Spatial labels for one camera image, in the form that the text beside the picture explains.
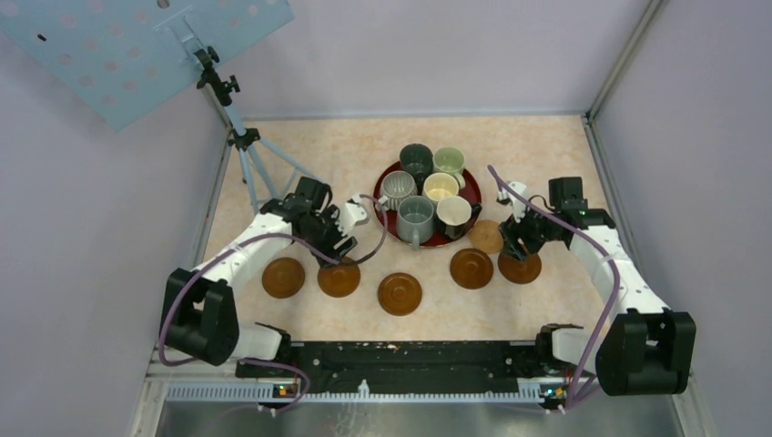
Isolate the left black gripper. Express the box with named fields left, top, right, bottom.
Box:
left=300, top=205, right=358, bottom=269

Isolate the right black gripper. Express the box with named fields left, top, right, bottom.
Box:
left=498, top=198, right=561, bottom=261

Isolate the brown wooden coaster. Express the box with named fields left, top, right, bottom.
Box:
left=450, top=248, right=493, bottom=290
left=377, top=272, right=423, bottom=316
left=497, top=252, right=543, bottom=285
left=261, top=257, right=306, bottom=299
left=317, top=265, right=361, bottom=298

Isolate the light woven coaster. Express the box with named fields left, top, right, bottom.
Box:
left=469, top=219, right=504, bottom=254

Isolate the striped white grey cup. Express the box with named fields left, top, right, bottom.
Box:
left=379, top=170, right=418, bottom=210

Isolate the black cup white inside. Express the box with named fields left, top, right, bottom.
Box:
left=435, top=196, right=482, bottom=240

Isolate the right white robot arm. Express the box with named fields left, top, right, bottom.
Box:
left=495, top=177, right=696, bottom=396

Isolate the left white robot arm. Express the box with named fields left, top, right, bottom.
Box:
left=158, top=177, right=370, bottom=377

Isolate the dark green cup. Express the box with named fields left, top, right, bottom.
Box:
left=399, top=143, right=433, bottom=177

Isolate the light green cup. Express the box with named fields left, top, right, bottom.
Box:
left=432, top=147, right=466, bottom=189

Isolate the grey blue mug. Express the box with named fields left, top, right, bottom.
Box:
left=397, top=196, right=435, bottom=250

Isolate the cream yellow mug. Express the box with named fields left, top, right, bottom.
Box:
left=422, top=173, right=460, bottom=206

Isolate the light blue tripod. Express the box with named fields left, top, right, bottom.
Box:
left=194, top=46, right=319, bottom=214

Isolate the blue perforated board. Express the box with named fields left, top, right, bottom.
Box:
left=1, top=0, right=294, bottom=130

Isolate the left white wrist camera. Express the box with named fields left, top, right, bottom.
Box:
left=336, top=194, right=370, bottom=236

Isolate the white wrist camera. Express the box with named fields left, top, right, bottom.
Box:
left=496, top=181, right=531, bottom=223
left=336, top=194, right=370, bottom=236

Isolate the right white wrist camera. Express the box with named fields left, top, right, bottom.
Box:
left=496, top=181, right=531, bottom=223

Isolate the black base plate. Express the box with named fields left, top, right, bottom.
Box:
left=235, top=340, right=574, bottom=394

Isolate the aluminium frame rail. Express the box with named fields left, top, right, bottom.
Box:
left=130, top=341, right=717, bottom=436

